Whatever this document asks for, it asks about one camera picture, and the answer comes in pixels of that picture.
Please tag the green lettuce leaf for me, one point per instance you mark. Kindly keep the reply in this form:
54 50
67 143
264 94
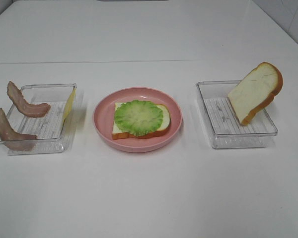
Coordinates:
138 117

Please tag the bread slice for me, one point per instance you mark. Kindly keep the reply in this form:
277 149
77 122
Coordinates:
119 134
255 91

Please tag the bacon strip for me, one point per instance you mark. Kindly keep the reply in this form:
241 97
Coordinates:
27 109
8 134

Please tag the pink round plate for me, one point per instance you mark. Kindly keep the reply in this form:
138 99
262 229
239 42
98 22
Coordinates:
104 117

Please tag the right clear plastic tray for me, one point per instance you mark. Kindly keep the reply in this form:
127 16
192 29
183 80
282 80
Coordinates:
222 126

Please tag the clear plastic tray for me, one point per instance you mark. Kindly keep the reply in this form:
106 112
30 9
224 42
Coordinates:
222 126
51 138

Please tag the yellow cheese slice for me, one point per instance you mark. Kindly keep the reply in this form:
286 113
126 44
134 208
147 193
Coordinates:
68 106

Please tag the left clear plastic tray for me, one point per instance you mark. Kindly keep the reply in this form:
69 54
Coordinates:
51 138

